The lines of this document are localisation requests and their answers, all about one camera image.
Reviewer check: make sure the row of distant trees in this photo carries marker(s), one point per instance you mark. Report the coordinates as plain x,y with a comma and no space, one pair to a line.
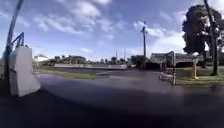
110,60

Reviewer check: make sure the dark asphalt path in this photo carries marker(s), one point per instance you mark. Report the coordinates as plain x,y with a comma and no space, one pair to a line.
110,100

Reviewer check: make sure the utility pole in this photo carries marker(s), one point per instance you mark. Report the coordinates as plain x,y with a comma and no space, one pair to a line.
144,41

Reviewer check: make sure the grass verge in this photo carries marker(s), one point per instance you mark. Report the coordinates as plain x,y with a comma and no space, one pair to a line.
66,74

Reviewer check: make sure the low grey building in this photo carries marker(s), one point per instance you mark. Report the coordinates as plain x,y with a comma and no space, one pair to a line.
171,58

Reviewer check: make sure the white house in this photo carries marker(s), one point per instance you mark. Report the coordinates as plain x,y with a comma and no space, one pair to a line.
40,58

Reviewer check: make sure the large dark tree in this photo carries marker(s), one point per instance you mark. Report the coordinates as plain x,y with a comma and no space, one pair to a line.
200,30

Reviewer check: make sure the leaning dark pole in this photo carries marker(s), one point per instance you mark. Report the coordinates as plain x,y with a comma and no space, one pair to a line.
212,36

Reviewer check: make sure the blue metal railing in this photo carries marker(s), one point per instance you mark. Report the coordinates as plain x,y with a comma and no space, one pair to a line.
10,43

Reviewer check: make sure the long low pale wall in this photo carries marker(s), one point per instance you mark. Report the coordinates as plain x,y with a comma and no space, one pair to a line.
90,66

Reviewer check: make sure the wooden post barrier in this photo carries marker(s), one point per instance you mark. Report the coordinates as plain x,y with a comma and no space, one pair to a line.
173,71

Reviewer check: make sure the pale concrete barrier wall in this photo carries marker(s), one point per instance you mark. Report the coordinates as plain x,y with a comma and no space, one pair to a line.
22,71

